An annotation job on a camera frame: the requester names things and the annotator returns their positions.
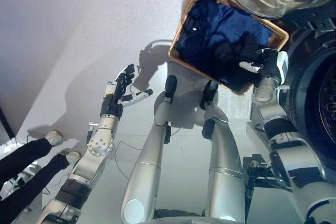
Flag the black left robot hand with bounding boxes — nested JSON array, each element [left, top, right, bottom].
[[100, 63, 154, 118]]

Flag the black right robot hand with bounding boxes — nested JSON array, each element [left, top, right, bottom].
[[238, 48, 290, 86]]

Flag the black garment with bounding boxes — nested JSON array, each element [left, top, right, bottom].
[[212, 34, 265, 89]]

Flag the dark grey washing machine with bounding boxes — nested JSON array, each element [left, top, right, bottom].
[[278, 0, 336, 183]]

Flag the brown woven laundry basket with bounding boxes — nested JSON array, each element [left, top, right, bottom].
[[168, 0, 290, 96]]

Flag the dark blue garment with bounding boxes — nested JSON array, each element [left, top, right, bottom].
[[175, 0, 275, 86]]

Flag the black left robot foot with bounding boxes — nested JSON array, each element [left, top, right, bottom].
[[163, 74, 178, 99]]

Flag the black robot foot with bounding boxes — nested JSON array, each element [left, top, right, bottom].
[[199, 80, 219, 111], [163, 74, 178, 99]]

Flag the black right robot foot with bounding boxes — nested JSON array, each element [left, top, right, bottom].
[[199, 80, 219, 111]]

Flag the white shoe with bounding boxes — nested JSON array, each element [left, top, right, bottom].
[[44, 130, 64, 146], [59, 150, 82, 165]]

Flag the silver left robot leg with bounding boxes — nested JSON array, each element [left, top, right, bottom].
[[121, 94, 174, 222]]

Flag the person leg black trousers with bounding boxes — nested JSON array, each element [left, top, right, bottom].
[[0, 153, 70, 209], [0, 137, 54, 180]]

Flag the thin black floor cable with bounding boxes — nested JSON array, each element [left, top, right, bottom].
[[111, 140, 138, 175]]

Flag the black metal frame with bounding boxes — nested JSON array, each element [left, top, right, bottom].
[[242, 154, 292, 192]]

